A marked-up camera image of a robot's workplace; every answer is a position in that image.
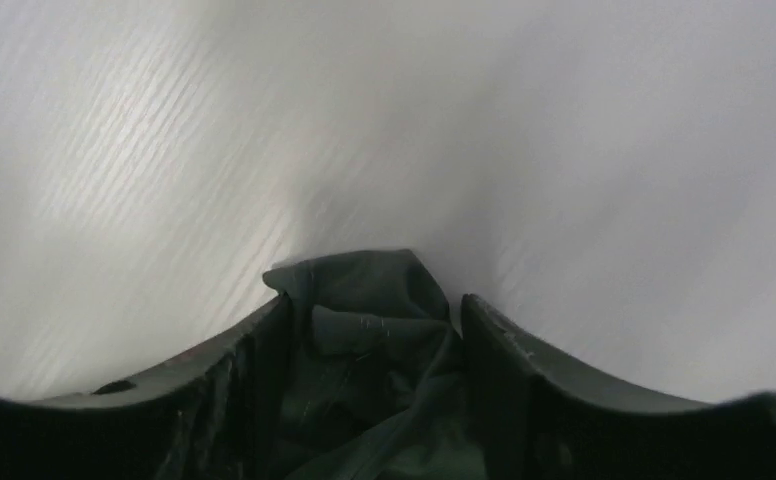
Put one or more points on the dark grey t-shirt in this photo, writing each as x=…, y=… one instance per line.
x=376, y=387

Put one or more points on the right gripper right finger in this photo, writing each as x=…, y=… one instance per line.
x=541, y=413

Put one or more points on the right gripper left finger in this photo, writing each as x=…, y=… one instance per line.
x=207, y=413

